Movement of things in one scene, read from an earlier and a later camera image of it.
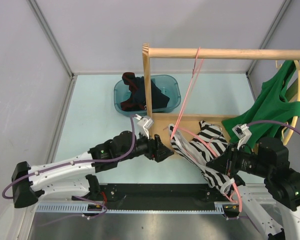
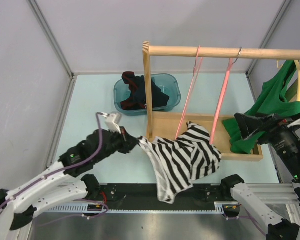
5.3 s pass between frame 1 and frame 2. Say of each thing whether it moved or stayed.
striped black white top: moved
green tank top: stayed
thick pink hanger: moved
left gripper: moved
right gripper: moved
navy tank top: stayed
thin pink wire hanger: moved
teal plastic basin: stayed
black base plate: stayed
